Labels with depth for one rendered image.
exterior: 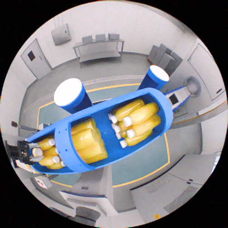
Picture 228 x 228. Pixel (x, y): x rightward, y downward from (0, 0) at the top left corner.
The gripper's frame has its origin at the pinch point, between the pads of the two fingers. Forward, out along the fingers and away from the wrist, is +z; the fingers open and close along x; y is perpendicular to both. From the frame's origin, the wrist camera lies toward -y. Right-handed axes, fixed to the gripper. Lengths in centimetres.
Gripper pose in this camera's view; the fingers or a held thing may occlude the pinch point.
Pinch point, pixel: (39, 151)
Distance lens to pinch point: 41.4
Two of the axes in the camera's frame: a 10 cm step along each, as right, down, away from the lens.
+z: -0.5, 2.9, 9.6
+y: 9.2, -3.7, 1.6
